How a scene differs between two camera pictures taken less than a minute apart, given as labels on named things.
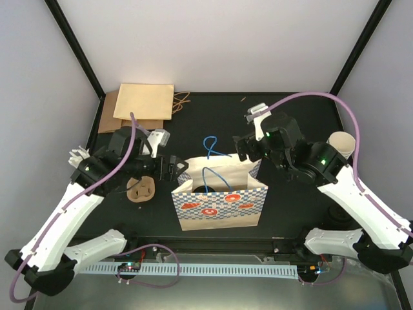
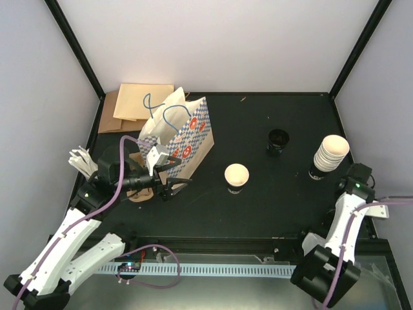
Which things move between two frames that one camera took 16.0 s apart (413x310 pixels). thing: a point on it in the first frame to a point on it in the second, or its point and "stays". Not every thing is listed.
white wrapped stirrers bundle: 75,159 stays
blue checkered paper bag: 219,191 to 191,143
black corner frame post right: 377,14 stays
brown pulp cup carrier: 142,191 stays
